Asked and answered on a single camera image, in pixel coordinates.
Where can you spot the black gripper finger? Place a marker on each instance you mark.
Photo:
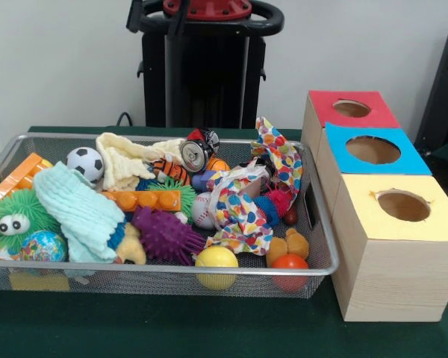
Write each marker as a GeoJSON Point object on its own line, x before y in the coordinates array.
{"type": "Point", "coordinates": [135, 16]}
{"type": "Point", "coordinates": [178, 18]}

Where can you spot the polka dot cloth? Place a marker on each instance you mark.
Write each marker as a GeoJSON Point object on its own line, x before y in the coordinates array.
{"type": "Point", "coordinates": [239, 212]}

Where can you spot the mint green cloth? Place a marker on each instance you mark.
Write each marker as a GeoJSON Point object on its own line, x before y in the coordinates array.
{"type": "Point", "coordinates": [82, 216]}

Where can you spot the wooden three-hole box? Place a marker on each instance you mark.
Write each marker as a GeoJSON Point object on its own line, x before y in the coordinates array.
{"type": "Point", "coordinates": [392, 279]}

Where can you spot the crushed soda can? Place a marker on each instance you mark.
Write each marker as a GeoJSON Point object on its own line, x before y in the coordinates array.
{"type": "Point", "coordinates": [194, 153]}

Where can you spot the cream waffle cloth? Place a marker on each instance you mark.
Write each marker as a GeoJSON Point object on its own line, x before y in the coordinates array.
{"type": "Point", "coordinates": [123, 160]}

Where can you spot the small soccer ball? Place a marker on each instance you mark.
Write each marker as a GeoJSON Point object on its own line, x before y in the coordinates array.
{"type": "Point", "coordinates": [85, 162]}

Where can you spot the orange studded building brick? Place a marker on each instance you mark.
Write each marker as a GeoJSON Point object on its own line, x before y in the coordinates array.
{"type": "Point", "coordinates": [149, 199]}

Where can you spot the purple knobbly toy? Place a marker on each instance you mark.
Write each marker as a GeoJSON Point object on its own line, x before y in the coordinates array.
{"type": "Point", "coordinates": [168, 235]}

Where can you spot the green spiky ball with eyes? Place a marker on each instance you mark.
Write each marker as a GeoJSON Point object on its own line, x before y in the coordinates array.
{"type": "Point", "coordinates": [22, 212]}

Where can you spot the yellow ball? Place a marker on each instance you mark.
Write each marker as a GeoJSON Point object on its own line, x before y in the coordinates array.
{"type": "Point", "coordinates": [216, 261]}

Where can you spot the globe print ball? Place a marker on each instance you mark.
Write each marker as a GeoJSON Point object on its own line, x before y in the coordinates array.
{"type": "Point", "coordinates": [43, 246]}

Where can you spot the red orange ball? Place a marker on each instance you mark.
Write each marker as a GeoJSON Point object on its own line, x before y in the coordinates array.
{"type": "Point", "coordinates": [290, 266]}

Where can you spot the black panel stand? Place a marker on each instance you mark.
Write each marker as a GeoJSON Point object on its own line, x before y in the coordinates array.
{"type": "Point", "coordinates": [440, 93]}

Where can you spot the dark green tablecloth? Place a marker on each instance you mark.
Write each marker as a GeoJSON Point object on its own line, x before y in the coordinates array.
{"type": "Point", "coordinates": [171, 328]}

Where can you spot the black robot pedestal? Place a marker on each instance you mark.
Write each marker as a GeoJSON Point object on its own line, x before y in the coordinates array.
{"type": "Point", "coordinates": [201, 74]}

